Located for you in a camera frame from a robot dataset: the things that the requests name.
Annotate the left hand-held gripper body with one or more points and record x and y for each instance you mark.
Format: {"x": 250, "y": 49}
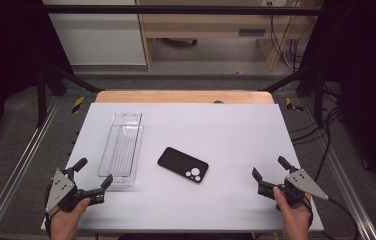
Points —
{"x": 63, "y": 191}

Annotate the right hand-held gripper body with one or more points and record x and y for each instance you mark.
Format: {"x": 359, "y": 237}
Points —
{"x": 297, "y": 186}

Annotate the clear plastic packaging tray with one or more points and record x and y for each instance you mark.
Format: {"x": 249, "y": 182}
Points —
{"x": 121, "y": 148}

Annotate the person's left hand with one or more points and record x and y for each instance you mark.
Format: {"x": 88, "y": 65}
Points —
{"x": 66, "y": 218}

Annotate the person's right hand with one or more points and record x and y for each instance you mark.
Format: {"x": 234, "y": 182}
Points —
{"x": 292, "y": 216}

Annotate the yellow black tape marker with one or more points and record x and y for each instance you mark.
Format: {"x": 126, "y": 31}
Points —
{"x": 78, "y": 104}
{"x": 292, "y": 105}

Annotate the black curtain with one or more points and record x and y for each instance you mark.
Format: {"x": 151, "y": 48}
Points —
{"x": 6, "y": 60}
{"x": 369, "y": 83}

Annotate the white cabinet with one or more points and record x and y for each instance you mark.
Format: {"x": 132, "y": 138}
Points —
{"x": 99, "y": 36}

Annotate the wooden desk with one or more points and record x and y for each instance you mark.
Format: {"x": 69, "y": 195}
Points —
{"x": 209, "y": 25}

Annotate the aluminium rail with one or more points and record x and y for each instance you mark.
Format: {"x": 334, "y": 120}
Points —
{"x": 16, "y": 170}
{"x": 342, "y": 176}

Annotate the black upright frame post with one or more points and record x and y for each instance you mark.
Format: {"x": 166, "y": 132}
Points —
{"x": 41, "y": 96}

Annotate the black diagonal frame strut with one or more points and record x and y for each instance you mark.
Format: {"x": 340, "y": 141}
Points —
{"x": 76, "y": 79}
{"x": 284, "y": 80}

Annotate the black horizontal frame bar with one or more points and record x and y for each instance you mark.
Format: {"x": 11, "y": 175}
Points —
{"x": 182, "y": 10}

